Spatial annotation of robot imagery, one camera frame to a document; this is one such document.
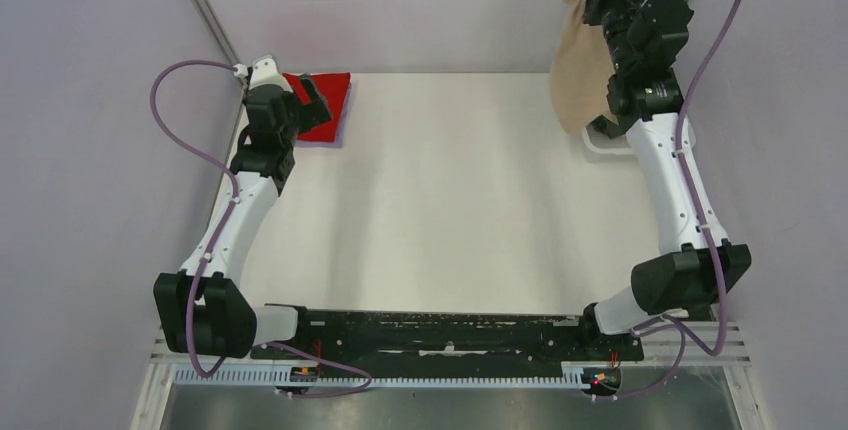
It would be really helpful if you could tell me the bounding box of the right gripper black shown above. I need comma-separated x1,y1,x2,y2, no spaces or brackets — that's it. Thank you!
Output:
583,0,656,73

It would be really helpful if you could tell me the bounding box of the beige t-shirt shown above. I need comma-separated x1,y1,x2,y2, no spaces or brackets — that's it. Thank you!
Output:
549,0,616,134

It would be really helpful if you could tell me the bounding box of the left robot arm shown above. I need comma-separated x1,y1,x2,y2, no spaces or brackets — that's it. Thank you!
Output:
153,74,332,358

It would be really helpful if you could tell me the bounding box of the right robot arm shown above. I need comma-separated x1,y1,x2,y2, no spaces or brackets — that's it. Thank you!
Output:
577,0,751,358

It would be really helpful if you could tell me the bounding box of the red folded t-shirt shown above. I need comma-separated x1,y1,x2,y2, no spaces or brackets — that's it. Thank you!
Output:
283,72,352,148

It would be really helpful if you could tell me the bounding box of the white plastic basket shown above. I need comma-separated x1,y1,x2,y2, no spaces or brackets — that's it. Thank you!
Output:
581,126,636,161

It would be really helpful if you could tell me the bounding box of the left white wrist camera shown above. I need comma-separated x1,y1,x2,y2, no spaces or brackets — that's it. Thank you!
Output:
233,54,293,93

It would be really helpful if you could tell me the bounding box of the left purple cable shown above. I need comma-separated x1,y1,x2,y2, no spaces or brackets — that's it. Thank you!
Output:
149,60,374,400

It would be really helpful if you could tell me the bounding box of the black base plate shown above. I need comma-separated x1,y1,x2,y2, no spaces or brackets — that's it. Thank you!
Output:
287,307,644,378

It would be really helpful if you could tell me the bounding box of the white slotted cable duct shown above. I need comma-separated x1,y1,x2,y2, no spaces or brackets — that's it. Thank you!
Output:
173,364,588,390

